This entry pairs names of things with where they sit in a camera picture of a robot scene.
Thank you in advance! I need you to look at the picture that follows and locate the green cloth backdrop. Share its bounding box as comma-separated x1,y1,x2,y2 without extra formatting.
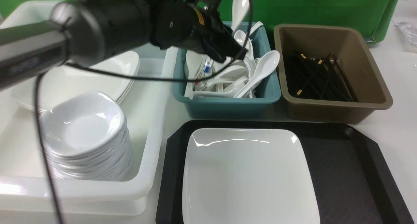
0,0,398,42

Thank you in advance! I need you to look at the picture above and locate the white soup spoon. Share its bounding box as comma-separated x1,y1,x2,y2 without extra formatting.
231,0,249,32

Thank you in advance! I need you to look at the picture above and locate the black serving tray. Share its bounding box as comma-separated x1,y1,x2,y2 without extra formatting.
155,120,414,224

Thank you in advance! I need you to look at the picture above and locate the stack of white bowls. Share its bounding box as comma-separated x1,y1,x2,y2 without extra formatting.
40,91,133,181

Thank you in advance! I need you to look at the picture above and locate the white spoon leaning right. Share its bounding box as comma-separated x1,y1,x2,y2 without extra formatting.
234,50,280,98

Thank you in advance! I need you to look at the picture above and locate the pile of black chopsticks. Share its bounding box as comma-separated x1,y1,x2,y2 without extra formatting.
283,51,358,102

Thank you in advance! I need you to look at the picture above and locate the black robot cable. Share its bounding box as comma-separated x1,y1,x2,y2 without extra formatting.
34,0,254,224

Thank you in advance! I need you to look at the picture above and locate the large white plastic bin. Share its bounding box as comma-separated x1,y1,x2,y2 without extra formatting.
0,1,185,216

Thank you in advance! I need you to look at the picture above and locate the white square rice plate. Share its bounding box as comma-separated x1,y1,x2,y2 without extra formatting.
182,128,321,224

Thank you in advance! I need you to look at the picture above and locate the brown plastic chopstick bin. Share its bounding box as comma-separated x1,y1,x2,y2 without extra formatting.
274,24,393,124

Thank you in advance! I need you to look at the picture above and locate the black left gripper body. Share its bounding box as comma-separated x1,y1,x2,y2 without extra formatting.
186,0,248,63

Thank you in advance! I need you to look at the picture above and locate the teal plastic spoon bin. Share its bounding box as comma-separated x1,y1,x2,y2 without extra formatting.
172,26,281,119

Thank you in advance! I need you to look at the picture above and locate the clear plastic bag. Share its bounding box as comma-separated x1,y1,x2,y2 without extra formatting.
395,21,417,49

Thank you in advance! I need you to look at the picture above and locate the stack of white square plates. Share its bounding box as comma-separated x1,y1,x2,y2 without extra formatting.
11,50,141,114

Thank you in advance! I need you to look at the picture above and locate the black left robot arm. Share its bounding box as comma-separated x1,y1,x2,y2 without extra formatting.
1,0,253,90

